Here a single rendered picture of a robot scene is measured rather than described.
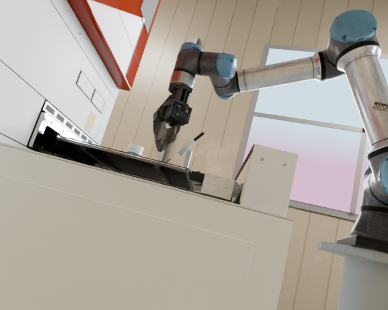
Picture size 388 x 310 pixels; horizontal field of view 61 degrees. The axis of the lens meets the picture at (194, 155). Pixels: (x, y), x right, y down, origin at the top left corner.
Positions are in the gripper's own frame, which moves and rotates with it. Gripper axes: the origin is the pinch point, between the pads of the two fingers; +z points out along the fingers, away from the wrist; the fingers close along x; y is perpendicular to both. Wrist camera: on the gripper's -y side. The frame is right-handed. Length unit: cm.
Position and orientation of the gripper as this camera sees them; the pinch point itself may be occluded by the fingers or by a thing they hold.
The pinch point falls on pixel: (159, 147)
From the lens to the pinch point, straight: 102.3
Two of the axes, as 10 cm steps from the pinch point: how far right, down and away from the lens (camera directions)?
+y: 5.5, -0.5, -8.3
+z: -2.5, 9.4, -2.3
